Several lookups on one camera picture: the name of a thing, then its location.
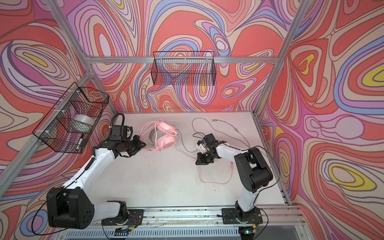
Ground pink cat-ear headphones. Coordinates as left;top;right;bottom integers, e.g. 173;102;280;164
140;120;178;152

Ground black wire basket left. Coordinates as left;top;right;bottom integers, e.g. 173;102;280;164
33;83;110;154

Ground silver tape roll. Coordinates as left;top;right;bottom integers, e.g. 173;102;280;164
70;114;95;133

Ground white headphones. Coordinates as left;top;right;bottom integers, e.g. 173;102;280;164
148;128;157;145

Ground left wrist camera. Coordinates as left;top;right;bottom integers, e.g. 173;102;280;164
109;113;133;141

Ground black wire basket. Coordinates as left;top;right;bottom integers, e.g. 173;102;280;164
33;83;110;154
151;51;217;86

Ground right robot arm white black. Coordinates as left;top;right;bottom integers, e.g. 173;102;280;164
196;140;274;215

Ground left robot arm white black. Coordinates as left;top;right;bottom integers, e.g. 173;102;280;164
47;135;146;230

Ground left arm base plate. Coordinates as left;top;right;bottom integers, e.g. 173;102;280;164
102;209;144;227

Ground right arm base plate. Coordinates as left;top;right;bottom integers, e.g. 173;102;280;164
218;208;263;226

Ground black wire basket back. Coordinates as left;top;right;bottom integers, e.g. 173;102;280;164
151;51;217;86

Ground black marker pen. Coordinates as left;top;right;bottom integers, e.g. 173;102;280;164
76;134;85;151

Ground aluminium front rail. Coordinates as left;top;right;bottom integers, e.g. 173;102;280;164
59;205;307;229

